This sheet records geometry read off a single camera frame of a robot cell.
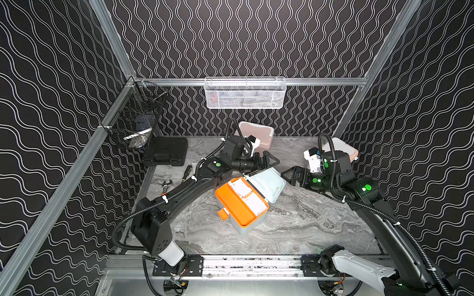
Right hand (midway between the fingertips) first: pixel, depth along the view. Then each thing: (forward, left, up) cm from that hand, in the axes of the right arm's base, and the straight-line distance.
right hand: (290, 175), depth 69 cm
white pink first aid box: (+29, -34, -14) cm, 47 cm away
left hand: (+4, +6, +3) cm, 8 cm away
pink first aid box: (+36, +5, -13) cm, 39 cm away
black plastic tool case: (+32, +62, -23) cm, 74 cm away
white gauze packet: (+4, +18, -16) cm, 24 cm away
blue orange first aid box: (+3, +7, -12) cm, 14 cm away
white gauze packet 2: (-3, +12, -17) cm, 21 cm away
